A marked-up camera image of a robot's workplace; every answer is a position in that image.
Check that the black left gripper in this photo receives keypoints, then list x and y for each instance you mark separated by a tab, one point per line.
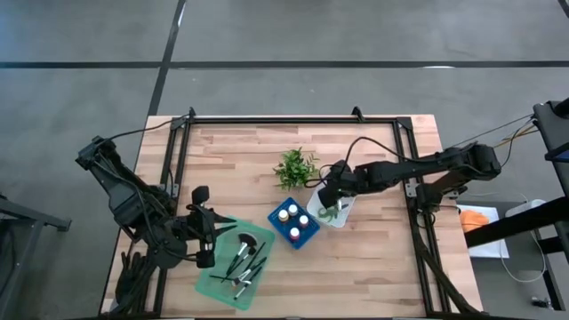
195	231

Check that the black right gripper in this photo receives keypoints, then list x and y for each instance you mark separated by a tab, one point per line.
353	181

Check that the black fan paint brush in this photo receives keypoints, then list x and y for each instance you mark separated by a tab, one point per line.
246	240

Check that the red paint bottle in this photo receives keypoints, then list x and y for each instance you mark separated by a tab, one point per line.
304	221

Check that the dark grey paint bottle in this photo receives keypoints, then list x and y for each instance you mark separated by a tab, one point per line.
293	210

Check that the yellow paint bottle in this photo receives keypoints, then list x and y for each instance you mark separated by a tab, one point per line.
283	216

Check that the green translucent plastic tray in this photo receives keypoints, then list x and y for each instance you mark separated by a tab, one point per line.
211	291

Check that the maroon paint bottle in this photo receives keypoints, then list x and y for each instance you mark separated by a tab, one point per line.
294	233

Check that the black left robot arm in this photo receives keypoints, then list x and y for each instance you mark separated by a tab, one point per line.
124	200

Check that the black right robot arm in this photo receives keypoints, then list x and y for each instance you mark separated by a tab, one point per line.
422	166

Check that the white plastic bin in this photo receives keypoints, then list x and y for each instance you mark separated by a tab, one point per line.
313	209

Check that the artificial green potted plant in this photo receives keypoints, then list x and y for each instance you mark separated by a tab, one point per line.
294	170

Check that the blue plastic basket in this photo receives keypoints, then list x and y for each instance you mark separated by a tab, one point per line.
278	229

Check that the orange cloth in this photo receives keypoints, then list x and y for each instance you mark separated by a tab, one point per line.
473	221

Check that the white paper sheet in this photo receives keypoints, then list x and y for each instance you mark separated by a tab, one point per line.
489	249

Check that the grey metal stand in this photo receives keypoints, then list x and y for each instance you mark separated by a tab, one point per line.
26	215

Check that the black equipment stand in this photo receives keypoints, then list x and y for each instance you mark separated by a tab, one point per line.
511	224

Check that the grey flat device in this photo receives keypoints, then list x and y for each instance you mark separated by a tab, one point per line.
524	206

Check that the small black device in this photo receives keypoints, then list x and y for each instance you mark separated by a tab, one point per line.
541	303

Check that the black frame clamp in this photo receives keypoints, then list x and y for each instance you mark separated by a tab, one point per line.
191	114
357	114

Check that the black aluminium table frame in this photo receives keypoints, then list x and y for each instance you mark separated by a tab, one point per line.
289	120

